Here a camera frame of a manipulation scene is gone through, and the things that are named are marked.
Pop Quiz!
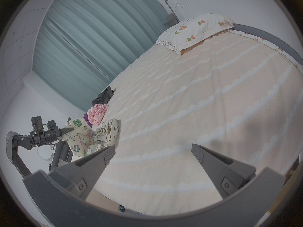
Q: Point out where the purple garment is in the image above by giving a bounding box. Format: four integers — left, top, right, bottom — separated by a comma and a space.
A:
83, 113, 93, 128

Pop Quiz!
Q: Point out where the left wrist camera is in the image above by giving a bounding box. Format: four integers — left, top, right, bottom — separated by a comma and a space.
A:
31, 116, 44, 134

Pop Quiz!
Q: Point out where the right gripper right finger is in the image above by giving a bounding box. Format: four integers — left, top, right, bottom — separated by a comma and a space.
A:
191, 143, 256, 199

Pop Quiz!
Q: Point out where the white printed pillow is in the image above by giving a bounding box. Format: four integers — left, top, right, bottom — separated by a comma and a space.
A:
155, 13, 234, 55

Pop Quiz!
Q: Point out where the blue-green curtain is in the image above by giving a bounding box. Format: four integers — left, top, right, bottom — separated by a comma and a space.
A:
32, 18, 133, 113
46, 0, 175, 64

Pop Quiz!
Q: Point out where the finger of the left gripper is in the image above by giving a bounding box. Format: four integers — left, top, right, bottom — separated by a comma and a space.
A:
59, 127, 74, 138

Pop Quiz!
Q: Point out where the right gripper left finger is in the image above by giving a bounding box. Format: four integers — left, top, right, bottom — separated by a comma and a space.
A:
50, 146, 116, 198

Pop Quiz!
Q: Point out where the white printed pyjama top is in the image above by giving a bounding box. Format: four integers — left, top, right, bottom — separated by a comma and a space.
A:
62, 117, 119, 157

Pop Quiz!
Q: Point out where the bed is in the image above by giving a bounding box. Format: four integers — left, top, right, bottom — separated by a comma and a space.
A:
84, 0, 303, 218

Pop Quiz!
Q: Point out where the grey white bedside table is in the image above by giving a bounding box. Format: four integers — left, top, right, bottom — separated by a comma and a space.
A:
166, 13, 178, 25

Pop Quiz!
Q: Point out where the black garment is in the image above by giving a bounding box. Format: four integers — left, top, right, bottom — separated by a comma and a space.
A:
92, 86, 115, 106

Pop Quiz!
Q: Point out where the pink garment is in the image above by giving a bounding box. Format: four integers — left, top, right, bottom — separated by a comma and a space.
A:
87, 104, 109, 126

